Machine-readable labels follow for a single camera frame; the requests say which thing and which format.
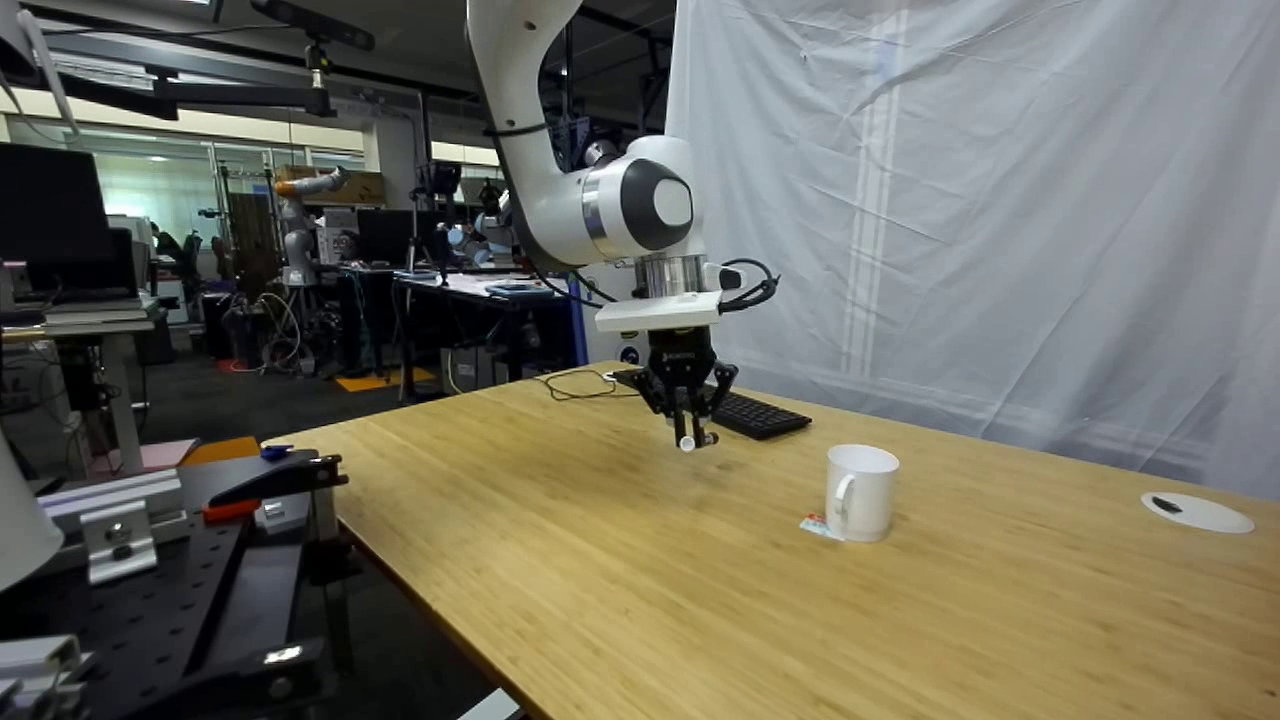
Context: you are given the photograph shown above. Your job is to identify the orange tool handle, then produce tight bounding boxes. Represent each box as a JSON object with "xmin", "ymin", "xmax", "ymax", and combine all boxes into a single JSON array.
[{"xmin": 196, "ymin": 494, "xmax": 266, "ymax": 529}]

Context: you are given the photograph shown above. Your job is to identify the black perforated breadboard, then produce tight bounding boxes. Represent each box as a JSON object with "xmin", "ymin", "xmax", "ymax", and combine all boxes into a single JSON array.
[{"xmin": 0, "ymin": 525, "xmax": 340, "ymax": 720}]

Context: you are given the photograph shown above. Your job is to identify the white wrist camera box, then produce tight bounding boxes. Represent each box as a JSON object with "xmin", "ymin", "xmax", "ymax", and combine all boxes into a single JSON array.
[{"xmin": 590, "ymin": 290, "xmax": 730, "ymax": 338}]

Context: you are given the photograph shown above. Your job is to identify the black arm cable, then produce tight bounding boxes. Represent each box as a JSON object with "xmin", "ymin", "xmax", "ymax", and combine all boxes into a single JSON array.
[{"xmin": 714, "ymin": 251, "xmax": 784, "ymax": 320}]

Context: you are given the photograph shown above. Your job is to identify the black computer keyboard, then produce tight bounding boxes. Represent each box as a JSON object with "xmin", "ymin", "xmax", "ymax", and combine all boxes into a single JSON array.
[{"xmin": 607, "ymin": 364, "xmax": 817, "ymax": 445}]

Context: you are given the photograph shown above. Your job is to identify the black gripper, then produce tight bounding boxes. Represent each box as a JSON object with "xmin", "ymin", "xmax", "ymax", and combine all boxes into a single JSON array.
[{"xmin": 643, "ymin": 324, "xmax": 738, "ymax": 451}]

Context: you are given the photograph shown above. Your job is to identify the dark background lab table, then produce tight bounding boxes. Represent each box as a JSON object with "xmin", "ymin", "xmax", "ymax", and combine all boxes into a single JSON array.
[{"xmin": 390, "ymin": 262, "xmax": 580, "ymax": 400}]

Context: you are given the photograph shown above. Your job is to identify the white fabric curtain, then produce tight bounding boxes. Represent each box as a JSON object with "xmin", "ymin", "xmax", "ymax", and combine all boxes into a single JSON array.
[{"xmin": 660, "ymin": 0, "xmax": 1280, "ymax": 504}]

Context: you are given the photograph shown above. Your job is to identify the black screen on cart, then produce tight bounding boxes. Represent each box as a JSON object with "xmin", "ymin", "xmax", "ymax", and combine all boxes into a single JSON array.
[{"xmin": 0, "ymin": 139, "xmax": 144, "ymax": 307}]

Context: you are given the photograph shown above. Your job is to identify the white cabinet with blue edge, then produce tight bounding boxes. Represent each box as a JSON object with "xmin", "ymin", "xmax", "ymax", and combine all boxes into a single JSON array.
[{"xmin": 564, "ymin": 271, "xmax": 631, "ymax": 366}]

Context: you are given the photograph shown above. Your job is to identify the aluminium angle bracket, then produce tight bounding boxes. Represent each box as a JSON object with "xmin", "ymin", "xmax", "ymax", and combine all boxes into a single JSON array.
[{"xmin": 77, "ymin": 499, "xmax": 161, "ymax": 588}]

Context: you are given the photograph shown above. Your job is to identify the white cone shade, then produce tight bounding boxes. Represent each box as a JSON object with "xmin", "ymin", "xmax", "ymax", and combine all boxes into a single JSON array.
[{"xmin": 0, "ymin": 431, "xmax": 66, "ymax": 596}]

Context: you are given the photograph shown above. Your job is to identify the white ceramic mug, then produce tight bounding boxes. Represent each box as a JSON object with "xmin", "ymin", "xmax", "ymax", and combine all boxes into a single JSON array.
[{"xmin": 820, "ymin": 439, "xmax": 903, "ymax": 546}]

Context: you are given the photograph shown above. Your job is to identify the thin black keyboard cable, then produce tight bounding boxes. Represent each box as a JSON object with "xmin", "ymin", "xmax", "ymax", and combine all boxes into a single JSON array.
[{"xmin": 535, "ymin": 366, "xmax": 625, "ymax": 403}]

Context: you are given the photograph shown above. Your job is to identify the aluminium extrusion bar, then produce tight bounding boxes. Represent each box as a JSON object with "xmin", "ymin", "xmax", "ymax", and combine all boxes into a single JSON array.
[{"xmin": 34, "ymin": 462, "xmax": 186, "ymax": 534}]

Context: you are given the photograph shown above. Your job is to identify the grey equipment cart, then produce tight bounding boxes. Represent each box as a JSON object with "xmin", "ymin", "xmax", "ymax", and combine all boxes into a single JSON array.
[{"xmin": 0, "ymin": 298, "xmax": 162, "ymax": 470}]

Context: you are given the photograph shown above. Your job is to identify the white round table grommet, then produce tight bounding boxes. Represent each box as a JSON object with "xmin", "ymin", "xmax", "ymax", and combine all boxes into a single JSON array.
[{"xmin": 1137, "ymin": 486, "xmax": 1260, "ymax": 540}]

